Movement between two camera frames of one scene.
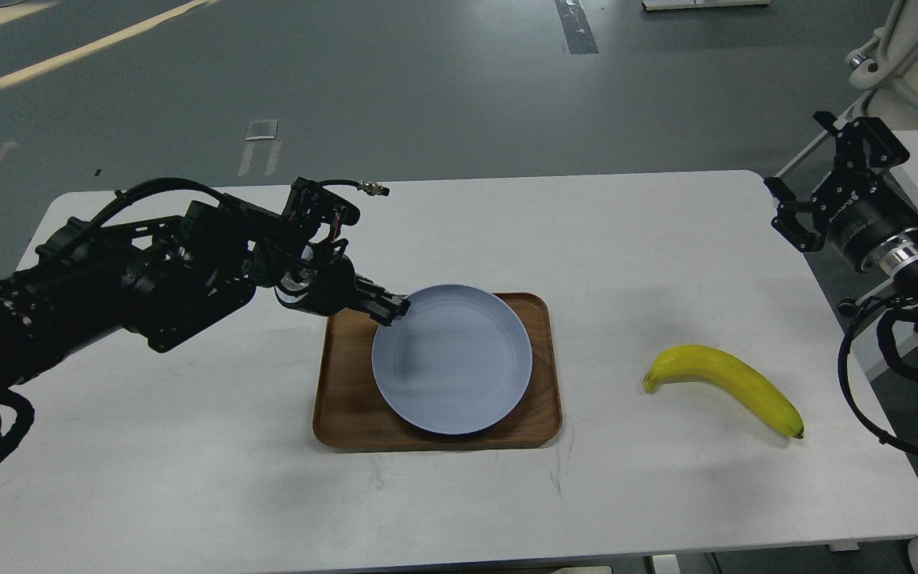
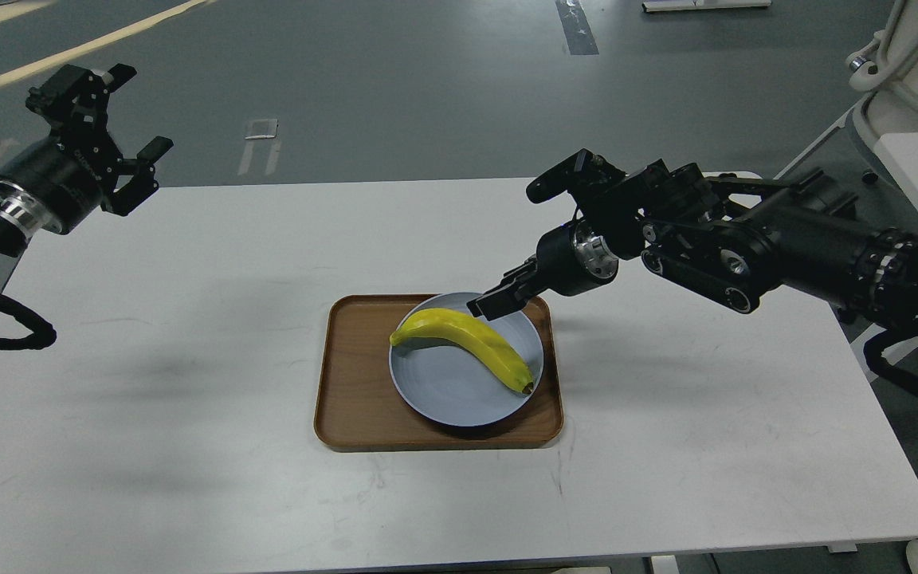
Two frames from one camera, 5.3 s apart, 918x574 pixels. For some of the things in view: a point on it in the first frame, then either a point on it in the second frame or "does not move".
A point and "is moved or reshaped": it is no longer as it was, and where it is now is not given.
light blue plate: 457,361 is moved or reshaped
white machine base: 916,67 does not move
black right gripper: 859,209 → 569,261
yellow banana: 704,363 → 457,328
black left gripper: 324,282 → 54,187
